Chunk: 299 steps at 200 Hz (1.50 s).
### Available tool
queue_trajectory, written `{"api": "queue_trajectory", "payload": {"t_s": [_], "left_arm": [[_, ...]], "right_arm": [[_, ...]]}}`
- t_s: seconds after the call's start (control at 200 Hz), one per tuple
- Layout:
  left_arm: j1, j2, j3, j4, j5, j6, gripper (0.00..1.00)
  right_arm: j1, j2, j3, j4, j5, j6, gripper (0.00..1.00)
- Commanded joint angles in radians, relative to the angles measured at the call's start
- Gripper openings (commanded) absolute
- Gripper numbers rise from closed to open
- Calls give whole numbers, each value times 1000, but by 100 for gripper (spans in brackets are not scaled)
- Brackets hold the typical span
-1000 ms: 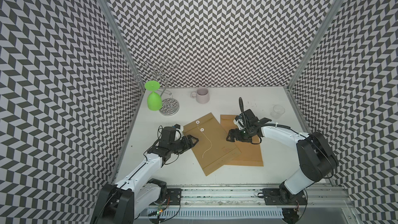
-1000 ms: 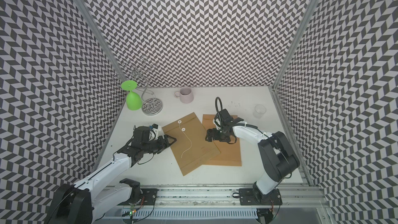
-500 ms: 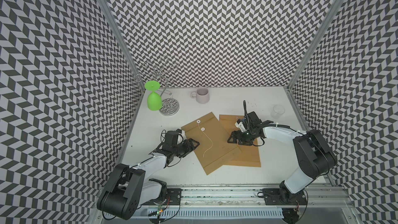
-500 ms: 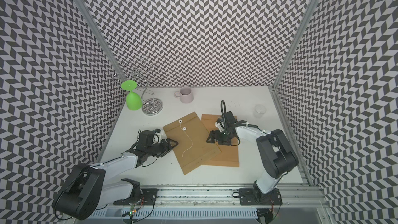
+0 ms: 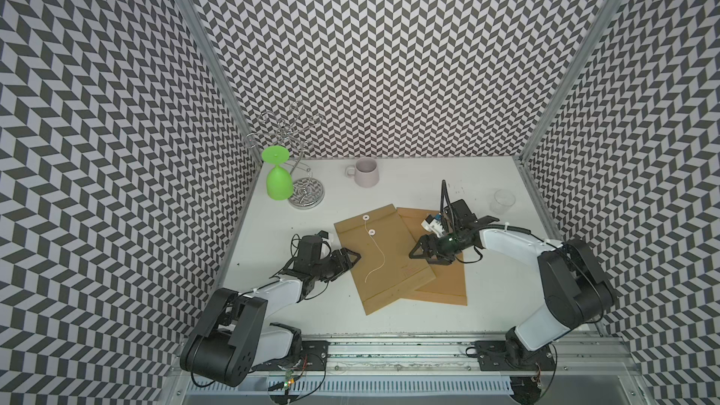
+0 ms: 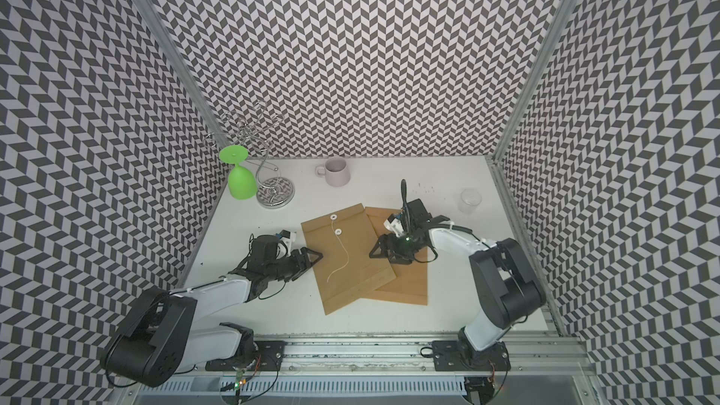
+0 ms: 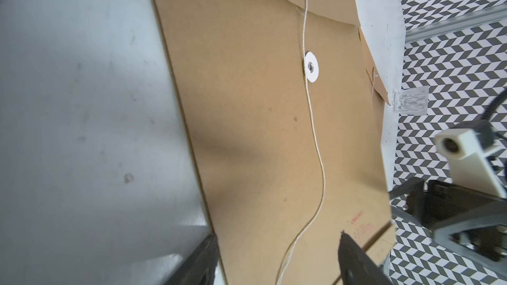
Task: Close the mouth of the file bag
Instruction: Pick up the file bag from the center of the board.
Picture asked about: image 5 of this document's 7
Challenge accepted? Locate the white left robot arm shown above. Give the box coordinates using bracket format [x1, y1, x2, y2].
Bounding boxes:
[179, 232, 362, 388]

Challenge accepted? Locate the brown kraft file bag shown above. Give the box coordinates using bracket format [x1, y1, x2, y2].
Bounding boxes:
[397, 207, 468, 306]

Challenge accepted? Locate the right aluminium corner post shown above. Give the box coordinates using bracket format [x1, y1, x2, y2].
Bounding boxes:
[513, 0, 624, 239]

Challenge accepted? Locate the pale pink ribbed mug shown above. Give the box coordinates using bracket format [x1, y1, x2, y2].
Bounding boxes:
[345, 157, 380, 189]

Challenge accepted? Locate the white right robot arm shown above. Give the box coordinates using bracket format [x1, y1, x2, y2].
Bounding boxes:
[409, 200, 617, 368]

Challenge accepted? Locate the left aluminium corner post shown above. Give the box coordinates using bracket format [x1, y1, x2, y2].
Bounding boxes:
[174, 0, 251, 139]

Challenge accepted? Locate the green plastic wine glass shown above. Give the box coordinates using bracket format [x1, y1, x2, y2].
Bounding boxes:
[262, 145, 294, 201]

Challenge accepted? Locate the aluminium corner post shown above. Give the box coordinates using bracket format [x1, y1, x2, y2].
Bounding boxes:
[513, 0, 624, 239]
[174, 0, 251, 139]

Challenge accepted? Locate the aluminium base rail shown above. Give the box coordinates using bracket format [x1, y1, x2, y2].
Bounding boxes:
[158, 332, 654, 404]

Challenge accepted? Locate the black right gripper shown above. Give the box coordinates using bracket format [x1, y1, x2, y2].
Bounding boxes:
[408, 228, 472, 264]

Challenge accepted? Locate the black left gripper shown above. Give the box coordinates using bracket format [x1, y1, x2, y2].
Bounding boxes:
[311, 246, 361, 283]

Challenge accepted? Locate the black corrugated right cable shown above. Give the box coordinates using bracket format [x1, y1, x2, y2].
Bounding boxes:
[438, 179, 468, 232]

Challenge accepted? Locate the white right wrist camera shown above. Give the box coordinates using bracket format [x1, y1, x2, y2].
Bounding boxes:
[421, 214, 447, 237]

